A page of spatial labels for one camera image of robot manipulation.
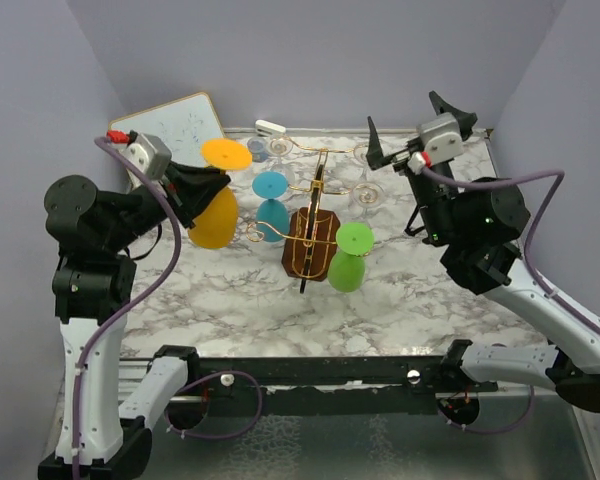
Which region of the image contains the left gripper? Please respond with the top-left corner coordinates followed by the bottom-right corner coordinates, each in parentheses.
top-left (105, 154), bottom-right (230, 248)

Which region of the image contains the orange plastic goblet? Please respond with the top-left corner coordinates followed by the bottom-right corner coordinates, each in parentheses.
top-left (188, 138), bottom-right (252, 249)

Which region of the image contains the clear wine glass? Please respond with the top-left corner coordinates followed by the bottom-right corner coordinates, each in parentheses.
top-left (349, 182), bottom-right (386, 222)
top-left (353, 143), bottom-right (370, 182)
top-left (265, 137), bottom-right (296, 185)

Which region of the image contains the blue plastic goblet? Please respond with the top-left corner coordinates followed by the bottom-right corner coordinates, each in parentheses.
top-left (252, 171), bottom-right (289, 243)

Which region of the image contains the green plastic goblet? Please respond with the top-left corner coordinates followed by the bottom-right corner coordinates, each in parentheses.
top-left (327, 222), bottom-right (374, 293)

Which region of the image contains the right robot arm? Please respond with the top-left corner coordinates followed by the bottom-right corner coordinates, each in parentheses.
top-left (365, 91), bottom-right (600, 413)

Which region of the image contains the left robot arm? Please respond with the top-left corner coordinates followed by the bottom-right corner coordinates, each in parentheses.
top-left (37, 163), bottom-right (230, 479)

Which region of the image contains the small whiteboard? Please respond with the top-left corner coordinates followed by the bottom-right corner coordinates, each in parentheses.
top-left (108, 92), bottom-right (224, 167)

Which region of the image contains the small blue cup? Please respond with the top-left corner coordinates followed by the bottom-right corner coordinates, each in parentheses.
top-left (246, 137), bottom-right (269, 163)

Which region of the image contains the white eraser block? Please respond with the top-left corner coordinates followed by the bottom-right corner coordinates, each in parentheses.
top-left (254, 119), bottom-right (287, 136)

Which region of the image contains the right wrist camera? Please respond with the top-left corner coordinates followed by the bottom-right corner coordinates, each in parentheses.
top-left (408, 113), bottom-right (464, 175)

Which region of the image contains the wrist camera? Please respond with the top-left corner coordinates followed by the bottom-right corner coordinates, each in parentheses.
top-left (408, 113), bottom-right (464, 175)
top-left (106, 130), bottom-right (172, 182)

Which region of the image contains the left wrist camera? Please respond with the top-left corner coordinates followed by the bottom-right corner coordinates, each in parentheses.
top-left (106, 130), bottom-right (172, 182)

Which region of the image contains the gold wire wine glass rack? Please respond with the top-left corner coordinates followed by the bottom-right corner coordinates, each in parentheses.
top-left (246, 135), bottom-right (353, 293)

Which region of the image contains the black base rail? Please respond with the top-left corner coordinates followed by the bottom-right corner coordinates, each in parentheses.
top-left (167, 355), bottom-right (497, 425)

